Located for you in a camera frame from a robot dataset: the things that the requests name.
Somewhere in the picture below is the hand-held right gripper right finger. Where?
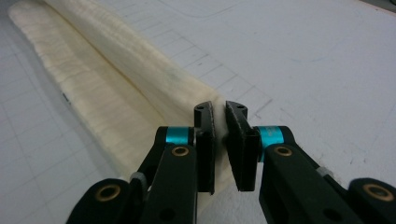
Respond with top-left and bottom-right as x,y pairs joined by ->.
225,100 -> 295,192

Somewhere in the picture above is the cream egg print cloth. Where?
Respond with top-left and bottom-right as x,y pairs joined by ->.
7,0 -> 239,224

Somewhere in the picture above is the white gridded mat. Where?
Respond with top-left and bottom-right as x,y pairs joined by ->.
0,0 -> 396,224

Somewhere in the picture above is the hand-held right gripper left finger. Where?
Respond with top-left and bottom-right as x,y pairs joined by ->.
154,100 -> 218,196

